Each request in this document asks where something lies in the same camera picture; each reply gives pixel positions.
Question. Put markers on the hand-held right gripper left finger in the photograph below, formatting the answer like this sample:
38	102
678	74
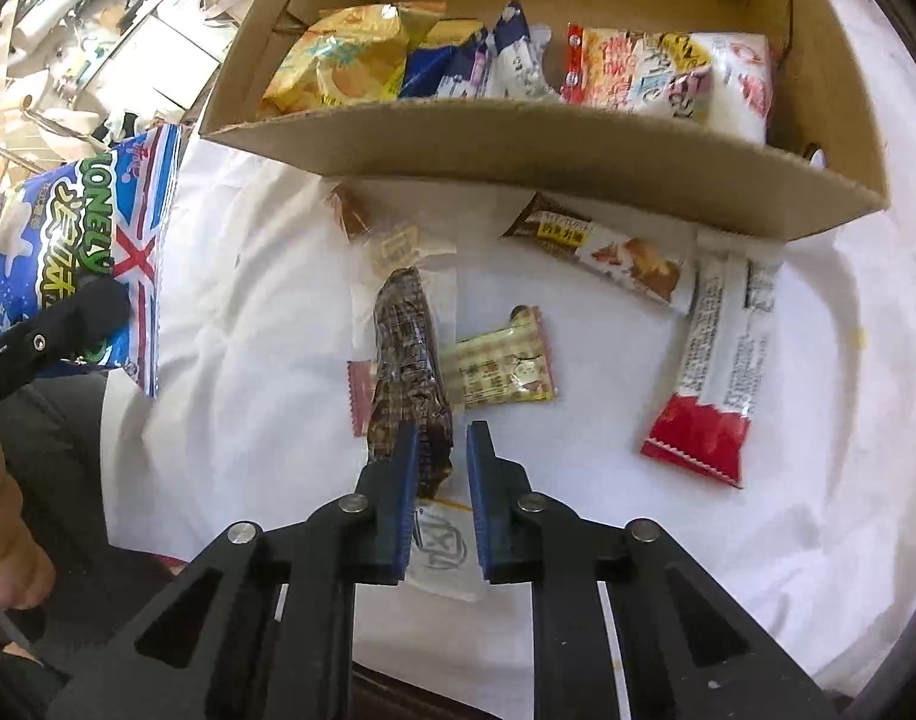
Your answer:
398	510

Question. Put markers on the large blue snack bag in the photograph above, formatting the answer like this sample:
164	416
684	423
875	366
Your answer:
53	240

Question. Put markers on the small brown candy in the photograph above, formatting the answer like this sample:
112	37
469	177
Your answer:
349	214

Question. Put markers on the white orange printed snack packet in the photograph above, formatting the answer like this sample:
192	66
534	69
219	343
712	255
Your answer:
623	67

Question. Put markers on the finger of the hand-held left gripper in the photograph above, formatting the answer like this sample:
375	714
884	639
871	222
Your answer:
90	311

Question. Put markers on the person's left hand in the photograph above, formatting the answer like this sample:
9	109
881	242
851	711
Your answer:
8	532

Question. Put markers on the beige plaid candy packet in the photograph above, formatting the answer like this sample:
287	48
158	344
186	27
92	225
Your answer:
503	367

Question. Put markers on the yellow snack packet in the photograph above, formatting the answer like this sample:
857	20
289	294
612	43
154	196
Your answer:
338	60

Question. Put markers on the dark blue snack packet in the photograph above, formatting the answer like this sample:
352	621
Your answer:
435	67

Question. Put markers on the brown white snack bar packet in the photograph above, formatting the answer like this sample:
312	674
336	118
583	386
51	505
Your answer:
600	255

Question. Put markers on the white flat wrapper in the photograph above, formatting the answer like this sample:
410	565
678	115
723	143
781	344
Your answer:
439	547

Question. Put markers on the white snack packet red print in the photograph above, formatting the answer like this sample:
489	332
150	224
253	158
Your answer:
735	90

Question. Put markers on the dark snack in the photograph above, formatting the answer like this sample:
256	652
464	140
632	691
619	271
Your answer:
409	360

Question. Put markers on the brown cardboard box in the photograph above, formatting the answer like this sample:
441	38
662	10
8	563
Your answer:
503	142

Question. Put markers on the white red snack bar packet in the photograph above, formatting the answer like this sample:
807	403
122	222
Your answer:
720	360

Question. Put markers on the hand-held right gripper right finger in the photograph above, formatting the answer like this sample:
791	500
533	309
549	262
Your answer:
488	510

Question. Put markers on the pink candy wrapper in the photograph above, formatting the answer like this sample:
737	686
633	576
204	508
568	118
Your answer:
360	397

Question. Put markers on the white blue spotted snack packet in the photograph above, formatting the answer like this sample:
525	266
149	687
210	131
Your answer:
514	52

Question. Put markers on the white kitchen cabinet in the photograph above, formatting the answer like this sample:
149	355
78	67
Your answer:
150	67

